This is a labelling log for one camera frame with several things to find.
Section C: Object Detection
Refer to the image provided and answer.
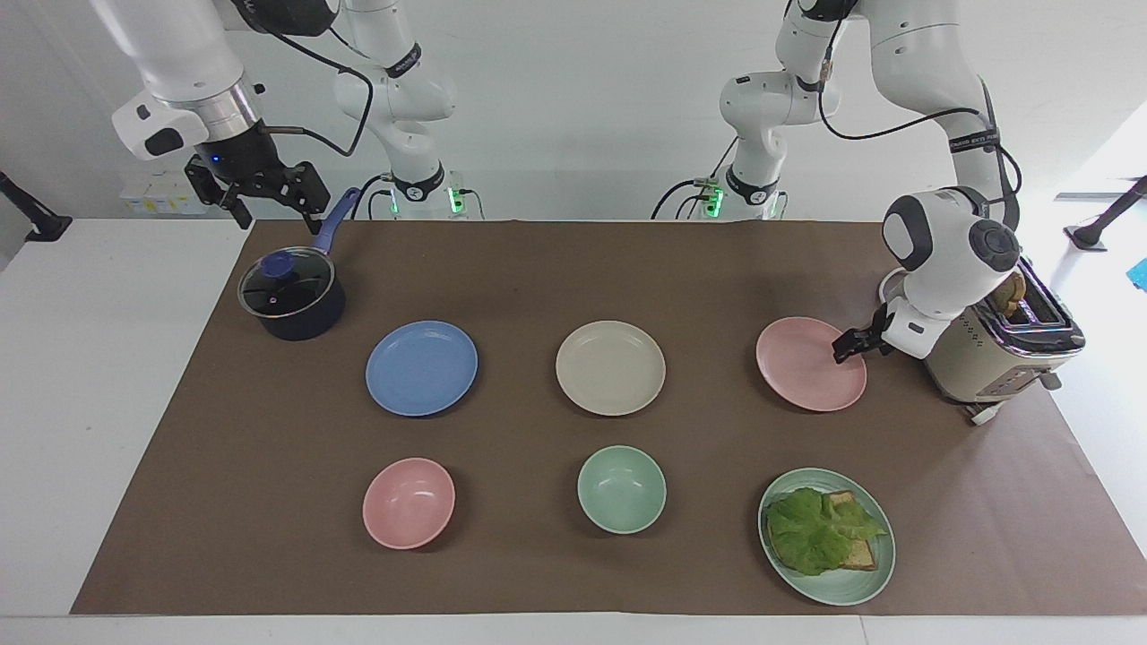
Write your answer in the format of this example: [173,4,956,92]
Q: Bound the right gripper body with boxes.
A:
[195,123,292,194]

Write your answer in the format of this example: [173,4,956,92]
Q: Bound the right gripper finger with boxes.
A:
[268,160,332,237]
[185,156,254,230]

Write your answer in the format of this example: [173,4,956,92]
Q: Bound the glass lid with blue knob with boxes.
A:
[237,249,336,320]

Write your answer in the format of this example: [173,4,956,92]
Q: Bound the dark blue saucepan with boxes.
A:
[237,187,364,342]

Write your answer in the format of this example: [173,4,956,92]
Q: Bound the black stand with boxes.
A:
[1065,175,1147,251]
[0,169,73,244]

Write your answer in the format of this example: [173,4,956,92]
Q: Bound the blue plate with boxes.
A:
[365,320,479,418]

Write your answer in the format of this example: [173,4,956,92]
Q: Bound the pink bowl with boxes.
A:
[361,457,457,551]

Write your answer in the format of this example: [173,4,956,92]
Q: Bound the beige plate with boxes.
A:
[555,320,668,417]

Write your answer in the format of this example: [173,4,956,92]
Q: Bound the green bowl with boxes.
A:
[576,444,668,537]

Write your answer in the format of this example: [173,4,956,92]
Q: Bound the pink plate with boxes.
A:
[755,315,868,414]

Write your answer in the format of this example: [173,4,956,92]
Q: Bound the green lettuce leaf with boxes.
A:
[765,487,889,577]

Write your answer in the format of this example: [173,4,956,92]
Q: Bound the green plate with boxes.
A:
[757,467,897,607]

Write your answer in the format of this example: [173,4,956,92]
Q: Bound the toast slice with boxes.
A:
[826,490,881,572]

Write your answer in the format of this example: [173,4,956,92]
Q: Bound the beige toaster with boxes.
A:
[921,258,1087,427]

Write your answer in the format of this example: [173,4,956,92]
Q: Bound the bread slice in toaster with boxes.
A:
[993,271,1029,321]

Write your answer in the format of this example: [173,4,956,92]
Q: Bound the black cable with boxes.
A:
[816,0,1023,230]
[651,134,740,221]
[351,176,397,221]
[255,22,375,159]

